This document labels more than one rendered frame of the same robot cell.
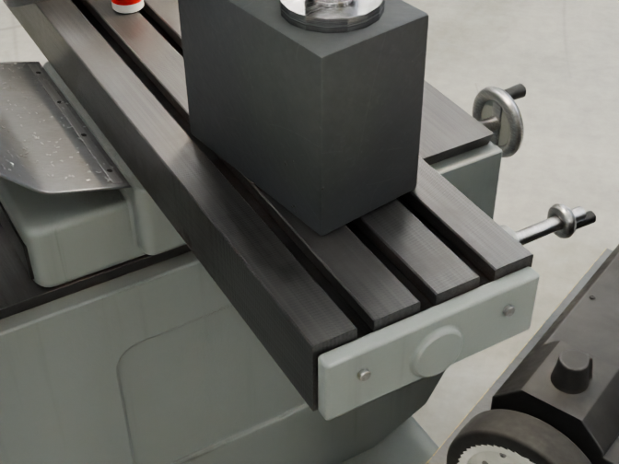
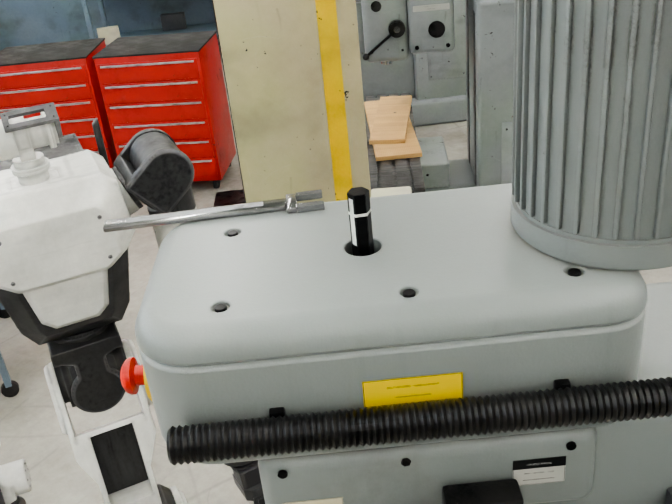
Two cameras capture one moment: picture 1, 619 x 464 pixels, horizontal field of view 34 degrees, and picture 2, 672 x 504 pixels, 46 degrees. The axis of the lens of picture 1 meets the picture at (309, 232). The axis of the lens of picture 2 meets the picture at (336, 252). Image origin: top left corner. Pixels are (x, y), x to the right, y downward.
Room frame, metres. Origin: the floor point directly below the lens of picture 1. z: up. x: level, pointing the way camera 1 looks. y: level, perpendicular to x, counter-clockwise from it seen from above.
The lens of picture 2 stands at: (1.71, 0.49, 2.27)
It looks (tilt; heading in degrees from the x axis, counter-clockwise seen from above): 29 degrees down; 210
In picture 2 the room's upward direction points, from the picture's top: 6 degrees counter-clockwise
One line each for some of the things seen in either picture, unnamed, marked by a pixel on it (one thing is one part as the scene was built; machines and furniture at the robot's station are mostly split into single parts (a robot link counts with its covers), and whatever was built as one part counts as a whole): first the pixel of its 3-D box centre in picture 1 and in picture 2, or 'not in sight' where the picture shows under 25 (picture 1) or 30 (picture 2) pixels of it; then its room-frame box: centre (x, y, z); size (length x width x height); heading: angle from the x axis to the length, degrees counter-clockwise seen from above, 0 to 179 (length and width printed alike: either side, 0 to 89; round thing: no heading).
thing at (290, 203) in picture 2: not in sight; (214, 212); (1.08, -0.03, 1.89); 0.24 x 0.04 x 0.01; 122
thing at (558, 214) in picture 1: (542, 228); not in sight; (1.24, -0.37, 0.53); 0.22 x 0.06 x 0.06; 119
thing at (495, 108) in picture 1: (479, 128); not in sight; (1.34, -0.27, 0.65); 0.16 x 0.12 x 0.12; 119
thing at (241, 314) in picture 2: not in sight; (383, 311); (1.09, 0.18, 1.81); 0.47 x 0.26 x 0.16; 119
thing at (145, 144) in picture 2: not in sight; (162, 174); (0.66, -0.48, 1.70); 0.12 x 0.09 x 0.14; 52
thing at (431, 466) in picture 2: not in sight; (414, 406); (1.08, 0.20, 1.68); 0.34 x 0.24 x 0.10; 119
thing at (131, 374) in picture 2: not in sight; (137, 375); (1.22, -0.06, 1.76); 0.04 x 0.03 x 0.04; 29
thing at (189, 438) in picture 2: not in sight; (421, 418); (1.21, 0.27, 1.79); 0.45 x 0.04 x 0.04; 119
